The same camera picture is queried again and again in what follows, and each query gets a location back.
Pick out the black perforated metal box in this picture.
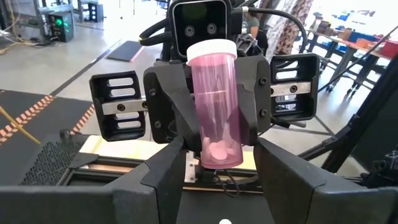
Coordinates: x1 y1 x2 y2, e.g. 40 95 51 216
18 133 91 187

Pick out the grey floor mat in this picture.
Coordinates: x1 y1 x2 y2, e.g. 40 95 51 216
105 40 146 63

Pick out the yellow cable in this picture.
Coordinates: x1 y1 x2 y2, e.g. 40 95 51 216
0 105 42 146

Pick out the person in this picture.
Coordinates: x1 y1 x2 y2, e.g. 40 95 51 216
244 12 261 40

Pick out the long cluttered workbench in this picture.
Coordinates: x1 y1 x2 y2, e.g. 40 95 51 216
306 9 398 96

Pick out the pink pill bottle white cap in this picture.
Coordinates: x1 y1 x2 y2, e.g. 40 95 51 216
186 39 244 170

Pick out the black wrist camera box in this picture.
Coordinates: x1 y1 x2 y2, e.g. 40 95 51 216
169 0 234 62

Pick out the black floor mat striped edge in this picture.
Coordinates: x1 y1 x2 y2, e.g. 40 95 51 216
0 95 96 187
0 89 55 144

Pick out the black computer green light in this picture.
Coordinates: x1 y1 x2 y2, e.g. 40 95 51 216
48 11 75 43

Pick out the light wooden side board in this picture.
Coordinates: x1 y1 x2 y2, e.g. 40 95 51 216
79 135 257 171

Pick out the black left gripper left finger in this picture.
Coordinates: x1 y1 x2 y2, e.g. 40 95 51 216
106 136 187 224

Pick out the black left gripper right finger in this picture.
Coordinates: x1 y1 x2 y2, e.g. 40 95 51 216
253 138 386 224

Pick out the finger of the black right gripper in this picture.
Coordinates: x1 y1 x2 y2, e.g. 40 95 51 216
142 61 203 154
234 55 272 147

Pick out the patterned fabric cover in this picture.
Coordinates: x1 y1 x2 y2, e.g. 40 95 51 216
257 0 315 57

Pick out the black camera cable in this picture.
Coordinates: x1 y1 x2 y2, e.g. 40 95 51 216
241 6 309 55

